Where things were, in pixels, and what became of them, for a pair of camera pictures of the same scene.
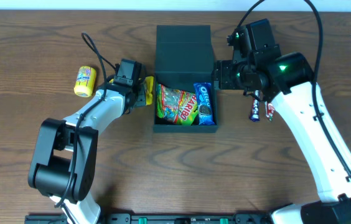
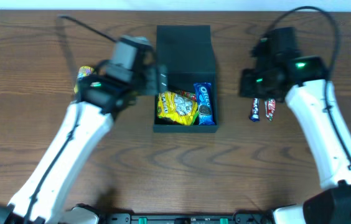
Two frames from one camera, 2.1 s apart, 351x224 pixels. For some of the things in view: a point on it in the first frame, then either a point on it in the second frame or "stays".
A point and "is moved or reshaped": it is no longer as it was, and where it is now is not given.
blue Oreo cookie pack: (205, 103) stays
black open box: (184, 56) stays
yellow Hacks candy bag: (149, 84) is moved or reshaped
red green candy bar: (269, 111) stays
